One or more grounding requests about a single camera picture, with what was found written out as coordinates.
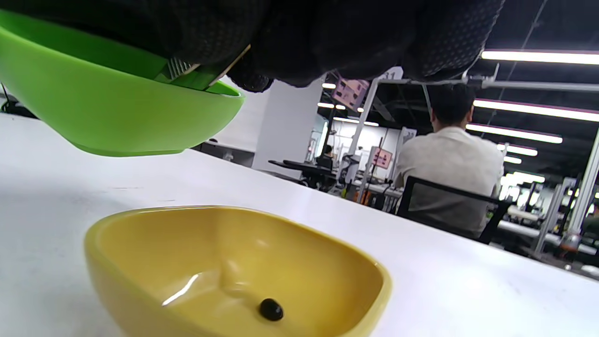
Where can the row of ceiling light strips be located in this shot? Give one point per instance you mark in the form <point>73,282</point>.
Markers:
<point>538,56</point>

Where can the person's right hand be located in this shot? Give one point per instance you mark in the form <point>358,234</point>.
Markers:
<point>351,37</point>

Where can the metal tweezers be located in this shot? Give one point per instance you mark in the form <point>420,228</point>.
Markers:
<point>180,69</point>

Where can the small pink sign board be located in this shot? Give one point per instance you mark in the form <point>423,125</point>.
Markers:
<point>382,158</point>

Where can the large pink sign board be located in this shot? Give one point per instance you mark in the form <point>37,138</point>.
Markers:
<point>351,93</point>

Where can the green dish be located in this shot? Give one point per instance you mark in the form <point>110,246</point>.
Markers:
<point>93,107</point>

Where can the single dark coffee bean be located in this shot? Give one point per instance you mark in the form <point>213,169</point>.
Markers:
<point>271,310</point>

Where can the black mesh office chair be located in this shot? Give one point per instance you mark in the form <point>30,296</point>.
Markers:
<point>458,191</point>

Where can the yellow small dish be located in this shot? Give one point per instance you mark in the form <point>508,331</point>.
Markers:
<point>210,243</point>

